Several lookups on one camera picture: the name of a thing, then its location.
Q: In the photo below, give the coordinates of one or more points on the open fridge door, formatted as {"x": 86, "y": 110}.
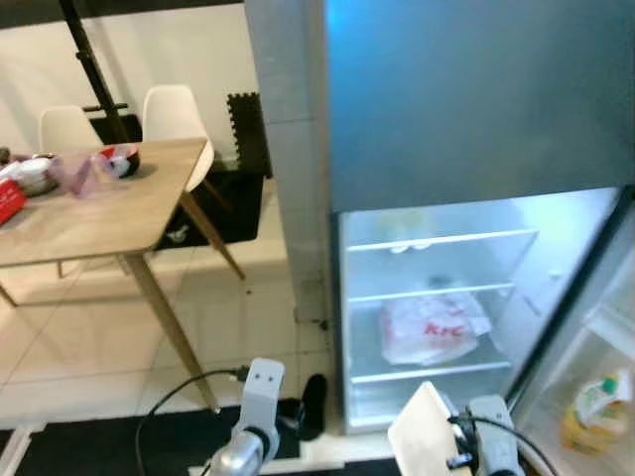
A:
{"x": 605, "y": 297}

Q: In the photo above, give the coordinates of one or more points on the yellow bottle green cap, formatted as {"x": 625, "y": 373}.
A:
{"x": 595, "y": 416}

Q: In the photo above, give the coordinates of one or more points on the white KFC plastic bag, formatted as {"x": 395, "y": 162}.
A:
{"x": 437, "y": 332}

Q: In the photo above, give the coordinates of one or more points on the red black bowl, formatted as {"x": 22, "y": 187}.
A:
{"x": 124, "y": 164}

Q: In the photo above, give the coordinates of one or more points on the black foam wall mat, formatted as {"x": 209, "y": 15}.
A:
{"x": 248, "y": 139}

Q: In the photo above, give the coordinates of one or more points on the white round container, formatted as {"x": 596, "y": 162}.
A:
{"x": 35, "y": 177}

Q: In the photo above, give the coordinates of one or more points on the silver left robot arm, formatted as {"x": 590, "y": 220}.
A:
{"x": 238, "y": 458}

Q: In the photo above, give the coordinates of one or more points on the grey two-door fridge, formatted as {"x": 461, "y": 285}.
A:
{"x": 575, "y": 258}

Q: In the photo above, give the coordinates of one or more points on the clear fridge crisper drawer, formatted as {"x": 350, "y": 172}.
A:
{"x": 427, "y": 402}

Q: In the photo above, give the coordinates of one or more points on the black rack floor mat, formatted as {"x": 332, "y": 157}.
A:
{"x": 228, "y": 208}

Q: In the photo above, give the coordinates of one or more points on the white plastic chair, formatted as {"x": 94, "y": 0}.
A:
{"x": 174, "y": 114}
{"x": 67, "y": 127}

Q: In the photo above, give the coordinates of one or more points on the purple transparent jug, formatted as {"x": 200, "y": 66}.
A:
{"x": 79, "y": 177}

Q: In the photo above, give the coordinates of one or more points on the light wooden dining table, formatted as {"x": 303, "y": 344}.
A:
{"x": 99, "y": 208}

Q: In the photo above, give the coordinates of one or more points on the black slanted rack post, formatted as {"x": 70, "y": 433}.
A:
{"x": 84, "y": 50}

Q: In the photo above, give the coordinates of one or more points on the black shoe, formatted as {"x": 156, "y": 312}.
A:
{"x": 314, "y": 407}

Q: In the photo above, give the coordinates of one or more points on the white floor tape line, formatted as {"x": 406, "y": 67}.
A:
{"x": 15, "y": 451}

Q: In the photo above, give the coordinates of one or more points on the glass fridge shelf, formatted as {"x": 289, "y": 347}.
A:
{"x": 432, "y": 292}
{"x": 442, "y": 239}
{"x": 432, "y": 373}

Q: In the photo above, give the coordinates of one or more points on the grey freezer door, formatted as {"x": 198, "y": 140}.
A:
{"x": 476, "y": 99}

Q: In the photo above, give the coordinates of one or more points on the red white KFC box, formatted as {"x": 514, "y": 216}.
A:
{"x": 10, "y": 203}

